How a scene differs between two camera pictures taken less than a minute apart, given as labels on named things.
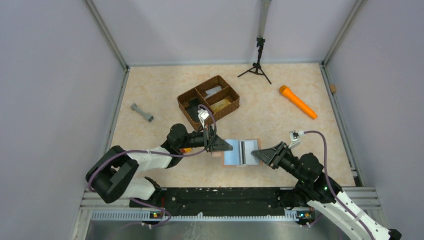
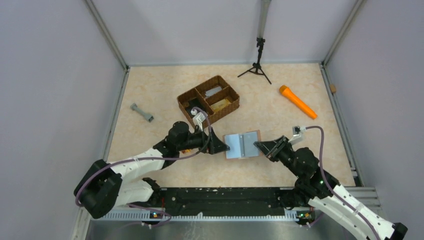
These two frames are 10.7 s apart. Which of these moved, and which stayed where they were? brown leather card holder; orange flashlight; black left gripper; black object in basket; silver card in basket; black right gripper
Moved: black right gripper; brown leather card holder
Stayed: black left gripper; silver card in basket; orange flashlight; black object in basket
